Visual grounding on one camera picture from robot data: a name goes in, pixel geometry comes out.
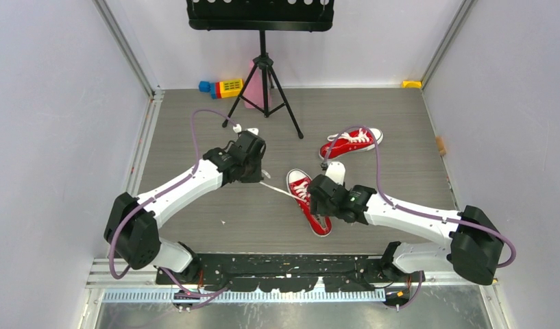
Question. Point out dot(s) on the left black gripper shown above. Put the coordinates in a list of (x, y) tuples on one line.
[(256, 176)]

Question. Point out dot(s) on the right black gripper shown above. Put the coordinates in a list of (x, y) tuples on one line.
[(318, 208)]

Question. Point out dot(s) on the red sneaker with laces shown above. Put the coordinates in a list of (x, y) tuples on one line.
[(297, 182)]

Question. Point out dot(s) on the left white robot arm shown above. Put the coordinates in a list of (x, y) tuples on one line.
[(134, 222)]

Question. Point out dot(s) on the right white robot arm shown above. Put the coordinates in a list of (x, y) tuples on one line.
[(466, 241)]

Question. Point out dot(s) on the pink foam block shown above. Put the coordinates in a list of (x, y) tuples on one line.
[(254, 89)]

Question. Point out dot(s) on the red sneaker far right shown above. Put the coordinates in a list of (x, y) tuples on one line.
[(351, 142)]

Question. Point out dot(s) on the colourful toy block stack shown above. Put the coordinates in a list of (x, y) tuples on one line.
[(222, 89)]

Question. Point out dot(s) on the yellow corner object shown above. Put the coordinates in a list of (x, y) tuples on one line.
[(411, 84)]

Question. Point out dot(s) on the black music stand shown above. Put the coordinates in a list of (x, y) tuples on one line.
[(262, 16)]

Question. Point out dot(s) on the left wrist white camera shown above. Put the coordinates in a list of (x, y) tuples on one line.
[(238, 129)]

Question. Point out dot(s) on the wrist white camera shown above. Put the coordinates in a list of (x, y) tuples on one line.
[(336, 172), (238, 129)]

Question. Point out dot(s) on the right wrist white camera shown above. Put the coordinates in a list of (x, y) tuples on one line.
[(336, 172)]

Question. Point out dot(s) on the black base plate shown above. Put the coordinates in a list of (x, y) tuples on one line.
[(288, 273)]

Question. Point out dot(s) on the small brown wall block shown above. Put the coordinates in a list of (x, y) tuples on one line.
[(440, 146)]

